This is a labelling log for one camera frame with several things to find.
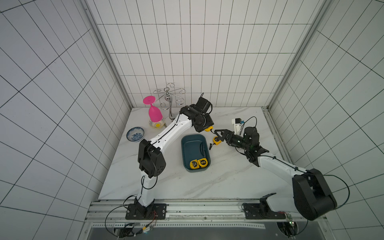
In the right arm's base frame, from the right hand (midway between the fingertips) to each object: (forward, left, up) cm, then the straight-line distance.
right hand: (212, 133), depth 81 cm
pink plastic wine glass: (+15, +37, -3) cm, 40 cm away
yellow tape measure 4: (-10, +5, -16) cm, 20 cm away
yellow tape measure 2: (+6, -4, -18) cm, 19 cm away
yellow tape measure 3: (-12, +10, -17) cm, 22 cm away
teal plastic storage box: (+1, +10, -18) cm, 21 cm away
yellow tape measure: (+2, +3, +1) cm, 3 cm away
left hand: (+4, +3, 0) cm, 4 cm away
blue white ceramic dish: (+7, +52, -16) cm, 55 cm away
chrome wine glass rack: (+20, +26, +10) cm, 34 cm away
